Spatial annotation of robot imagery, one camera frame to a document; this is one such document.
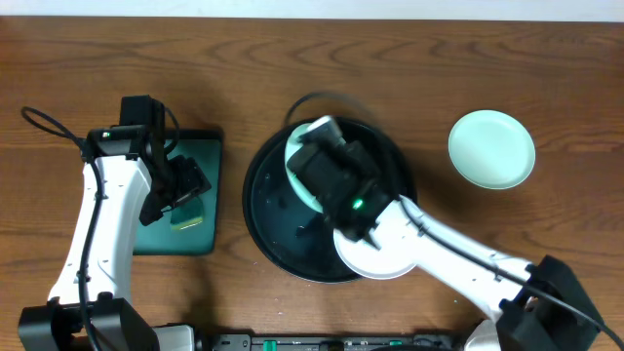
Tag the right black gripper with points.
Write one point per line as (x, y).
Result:
(310, 159)

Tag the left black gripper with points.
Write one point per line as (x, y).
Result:
(190, 180)

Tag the green and yellow sponge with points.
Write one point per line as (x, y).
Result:
(187, 215)

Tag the white plate with stain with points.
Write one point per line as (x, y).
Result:
(368, 262)

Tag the mint plate with stain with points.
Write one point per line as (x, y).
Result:
(292, 163)

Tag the mint green plate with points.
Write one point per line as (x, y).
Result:
(491, 149)

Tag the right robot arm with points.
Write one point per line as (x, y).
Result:
(379, 233)

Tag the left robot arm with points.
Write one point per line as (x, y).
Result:
(146, 191)

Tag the black rectangular sponge tray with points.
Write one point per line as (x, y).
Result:
(158, 238)

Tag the round black tray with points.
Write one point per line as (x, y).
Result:
(293, 236)

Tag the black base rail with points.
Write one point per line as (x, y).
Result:
(248, 342)

